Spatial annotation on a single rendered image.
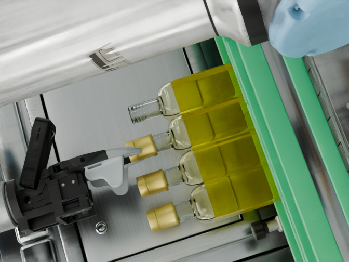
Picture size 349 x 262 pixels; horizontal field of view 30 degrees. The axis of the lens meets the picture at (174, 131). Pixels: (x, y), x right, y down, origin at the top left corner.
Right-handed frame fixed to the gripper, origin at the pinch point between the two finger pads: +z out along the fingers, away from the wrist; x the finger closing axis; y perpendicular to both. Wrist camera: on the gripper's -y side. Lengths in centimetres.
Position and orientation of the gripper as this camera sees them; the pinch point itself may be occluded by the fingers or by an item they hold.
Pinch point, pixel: (133, 152)
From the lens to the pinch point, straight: 103.0
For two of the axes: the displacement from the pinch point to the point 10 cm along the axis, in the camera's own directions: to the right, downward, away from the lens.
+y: 3.0, 9.1, -2.9
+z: 9.5, -3.0, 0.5
